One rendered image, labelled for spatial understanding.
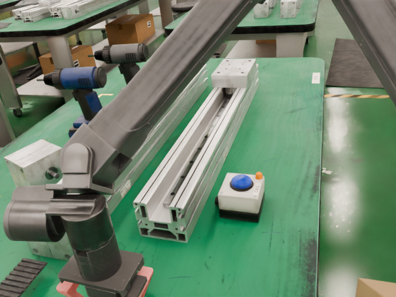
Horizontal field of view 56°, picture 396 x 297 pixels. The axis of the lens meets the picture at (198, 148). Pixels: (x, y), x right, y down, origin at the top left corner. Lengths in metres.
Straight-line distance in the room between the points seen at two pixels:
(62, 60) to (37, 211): 2.70
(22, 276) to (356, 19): 0.64
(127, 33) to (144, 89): 4.09
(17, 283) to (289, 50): 2.03
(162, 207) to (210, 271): 0.16
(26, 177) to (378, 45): 0.74
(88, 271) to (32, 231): 0.09
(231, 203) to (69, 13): 2.75
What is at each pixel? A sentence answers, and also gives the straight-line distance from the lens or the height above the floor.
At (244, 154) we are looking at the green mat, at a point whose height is 0.78.
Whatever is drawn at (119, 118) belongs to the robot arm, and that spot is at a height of 1.09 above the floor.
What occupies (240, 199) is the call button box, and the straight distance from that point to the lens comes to 0.73.
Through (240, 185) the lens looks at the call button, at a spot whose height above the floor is 0.85.
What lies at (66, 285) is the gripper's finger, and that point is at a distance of 0.59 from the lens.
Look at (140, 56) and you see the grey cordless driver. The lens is 1.23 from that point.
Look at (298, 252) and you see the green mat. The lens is 0.71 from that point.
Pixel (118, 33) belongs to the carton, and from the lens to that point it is 4.62.
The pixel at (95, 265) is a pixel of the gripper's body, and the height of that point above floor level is 0.93.
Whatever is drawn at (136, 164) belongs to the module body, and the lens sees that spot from 0.93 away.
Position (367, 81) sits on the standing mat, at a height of 0.01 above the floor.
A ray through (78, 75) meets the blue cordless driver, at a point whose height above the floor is 0.99.
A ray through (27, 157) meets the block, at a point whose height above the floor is 0.87.
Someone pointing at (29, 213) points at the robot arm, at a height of 1.01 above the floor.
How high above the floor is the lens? 1.29
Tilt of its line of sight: 30 degrees down
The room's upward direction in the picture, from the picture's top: 7 degrees counter-clockwise
